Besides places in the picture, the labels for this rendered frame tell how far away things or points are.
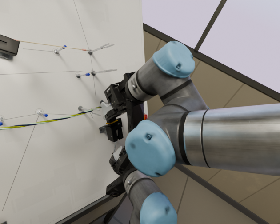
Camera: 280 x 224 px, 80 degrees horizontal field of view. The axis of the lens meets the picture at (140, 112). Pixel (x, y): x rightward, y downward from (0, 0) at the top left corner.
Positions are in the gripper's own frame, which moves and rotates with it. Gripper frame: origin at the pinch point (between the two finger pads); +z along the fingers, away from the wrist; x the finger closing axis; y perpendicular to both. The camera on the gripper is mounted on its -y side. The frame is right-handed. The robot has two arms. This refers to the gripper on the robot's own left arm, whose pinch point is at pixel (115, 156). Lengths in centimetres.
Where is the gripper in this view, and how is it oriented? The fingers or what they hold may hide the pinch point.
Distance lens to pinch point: 67.4
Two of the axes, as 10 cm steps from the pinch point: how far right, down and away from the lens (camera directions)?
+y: 5.5, -8.4, 0.5
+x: -7.5, -5.1, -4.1
